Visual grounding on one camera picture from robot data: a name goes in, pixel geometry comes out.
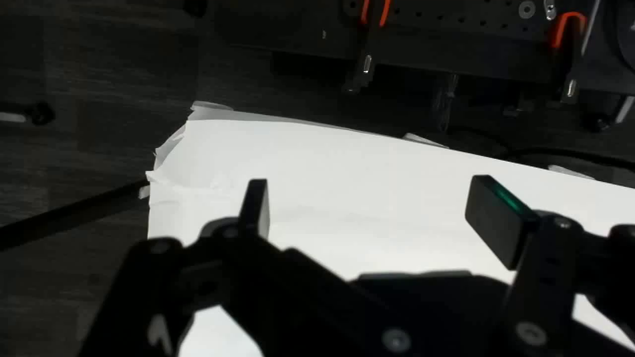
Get black flat strap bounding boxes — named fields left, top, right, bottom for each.
left=0, top=178, right=153, bottom=251

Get black perforated mounting board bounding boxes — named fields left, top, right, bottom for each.
left=216, top=0, right=635, bottom=101

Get black tipped white rod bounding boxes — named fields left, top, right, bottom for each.
left=0, top=101, right=57, bottom=128

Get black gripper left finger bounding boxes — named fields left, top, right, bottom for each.
left=77, top=176, right=353, bottom=357

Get white paper sheet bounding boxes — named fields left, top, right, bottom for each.
left=137, top=99, right=635, bottom=357

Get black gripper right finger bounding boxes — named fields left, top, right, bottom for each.
left=464, top=172, right=635, bottom=357

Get orange handled clamp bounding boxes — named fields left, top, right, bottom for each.
left=339, top=0, right=397, bottom=95
left=549, top=9, right=591, bottom=103

